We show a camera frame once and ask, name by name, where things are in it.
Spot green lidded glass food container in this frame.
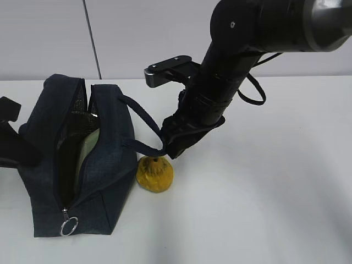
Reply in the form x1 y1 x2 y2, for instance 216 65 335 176
75 129 100 177

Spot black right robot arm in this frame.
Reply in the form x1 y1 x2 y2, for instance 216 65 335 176
161 1 351 159

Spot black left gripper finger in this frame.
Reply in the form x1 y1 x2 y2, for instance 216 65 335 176
1 120 42 167
0 96 21 122

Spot yellow pear-shaped toy fruit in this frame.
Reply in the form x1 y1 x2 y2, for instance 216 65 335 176
136 156 174 193

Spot dark blue zippered lunch bag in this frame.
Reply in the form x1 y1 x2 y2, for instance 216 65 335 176
18 73 168 239

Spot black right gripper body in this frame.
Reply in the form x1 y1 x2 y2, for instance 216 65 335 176
161 89 226 149

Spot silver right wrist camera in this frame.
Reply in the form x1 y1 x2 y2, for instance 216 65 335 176
144 55 200 88

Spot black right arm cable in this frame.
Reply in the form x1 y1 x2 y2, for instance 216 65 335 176
236 52 284 106

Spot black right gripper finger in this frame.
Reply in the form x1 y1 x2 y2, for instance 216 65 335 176
166 139 197 160

